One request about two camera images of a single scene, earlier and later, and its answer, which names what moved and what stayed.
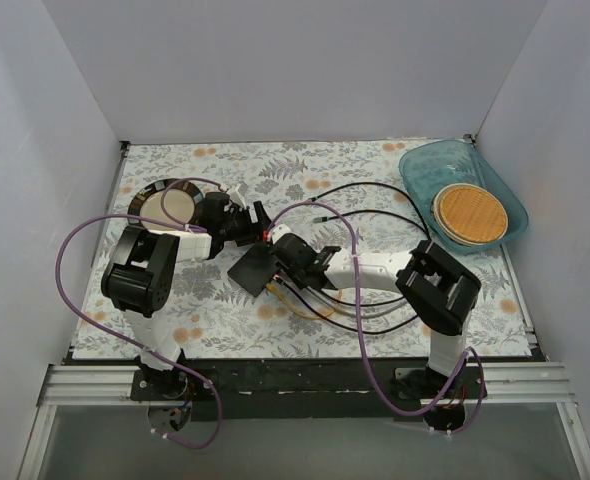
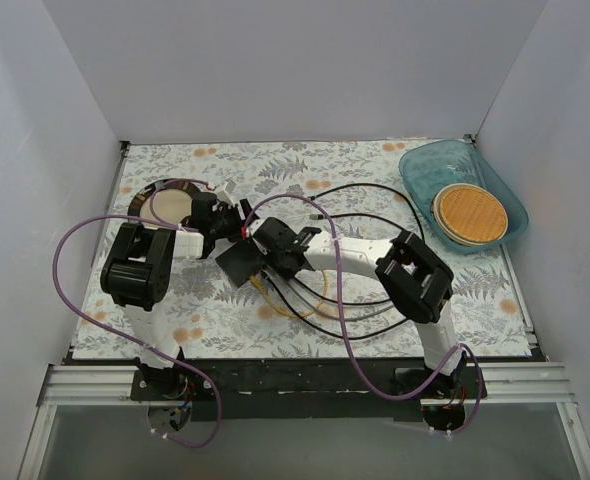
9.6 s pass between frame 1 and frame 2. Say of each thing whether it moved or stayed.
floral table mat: stayed
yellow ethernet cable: moved
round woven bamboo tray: stayed
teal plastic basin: stayed
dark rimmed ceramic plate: stayed
